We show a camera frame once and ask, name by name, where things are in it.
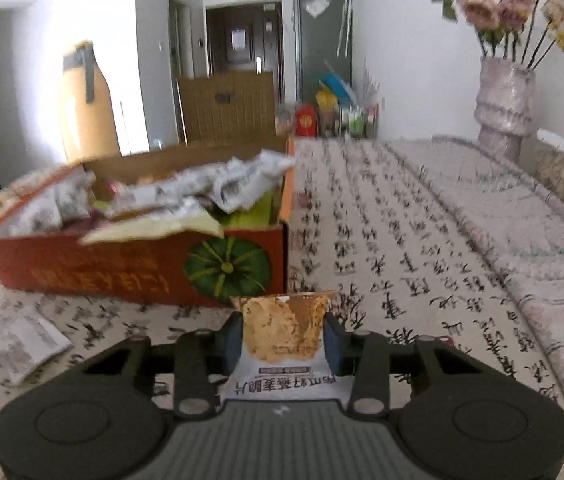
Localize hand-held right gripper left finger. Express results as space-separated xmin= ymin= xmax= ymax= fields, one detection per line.
xmin=79 ymin=312 xmax=245 ymax=420

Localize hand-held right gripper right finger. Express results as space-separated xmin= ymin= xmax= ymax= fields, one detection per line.
xmin=323 ymin=312 xmax=493 ymax=420

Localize white oat crisp packet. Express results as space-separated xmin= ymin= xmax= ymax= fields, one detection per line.
xmin=0 ymin=312 xmax=75 ymax=386
xmin=219 ymin=290 xmax=357 ymax=411

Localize orange cardboard box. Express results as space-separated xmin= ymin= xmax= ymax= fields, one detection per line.
xmin=0 ymin=135 xmax=297 ymax=308

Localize pile of snack packets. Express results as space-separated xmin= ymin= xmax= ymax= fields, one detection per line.
xmin=6 ymin=150 xmax=297 ymax=246

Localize quilted pink grey cloth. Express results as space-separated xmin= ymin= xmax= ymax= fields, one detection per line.
xmin=387 ymin=135 xmax=564 ymax=480

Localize red yellow carton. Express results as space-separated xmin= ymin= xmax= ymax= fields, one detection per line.
xmin=294 ymin=105 xmax=319 ymax=138

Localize brown cardboard box behind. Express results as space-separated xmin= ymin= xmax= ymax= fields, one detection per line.
xmin=176 ymin=71 xmax=277 ymax=147

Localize yellow thermos jug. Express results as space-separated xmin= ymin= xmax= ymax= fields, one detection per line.
xmin=59 ymin=41 xmax=122 ymax=163

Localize blue dustpan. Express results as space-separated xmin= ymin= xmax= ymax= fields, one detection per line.
xmin=319 ymin=74 xmax=357 ymax=103

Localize clear container of dried goods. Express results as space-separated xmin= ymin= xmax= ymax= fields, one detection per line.
xmin=532 ymin=130 xmax=564 ymax=211

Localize pink ribbed vase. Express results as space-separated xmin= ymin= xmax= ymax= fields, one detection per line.
xmin=477 ymin=56 xmax=535 ymax=163

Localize dark brown door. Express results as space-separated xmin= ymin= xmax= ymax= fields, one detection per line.
xmin=206 ymin=1 xmax=285 ymax=81

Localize white umbrellas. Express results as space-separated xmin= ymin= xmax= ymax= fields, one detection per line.
xmin=337 ymin=0 xmax=353 ymax=58

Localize dried pink flowers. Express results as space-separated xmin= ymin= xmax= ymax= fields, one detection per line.
xmin=414 ymin=0 xmax=564 ymax=71

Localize wire rack trolley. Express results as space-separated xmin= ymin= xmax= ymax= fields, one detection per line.
xmin=319 ymin=102 xmax=380 ymax=140

